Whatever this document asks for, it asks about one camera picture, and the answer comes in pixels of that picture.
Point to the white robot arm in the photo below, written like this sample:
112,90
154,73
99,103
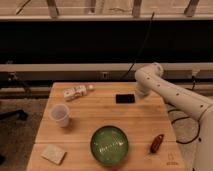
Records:
200,108

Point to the black chair base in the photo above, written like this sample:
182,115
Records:
22,115

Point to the green glass bowl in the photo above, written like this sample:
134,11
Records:
109,145

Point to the white wall outlet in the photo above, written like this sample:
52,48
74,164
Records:
104,75

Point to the black eraser block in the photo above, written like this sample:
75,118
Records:
125,98

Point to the white sponge block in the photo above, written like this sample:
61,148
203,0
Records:
53,153

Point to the clear plastic cup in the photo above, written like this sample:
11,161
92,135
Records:
60,114

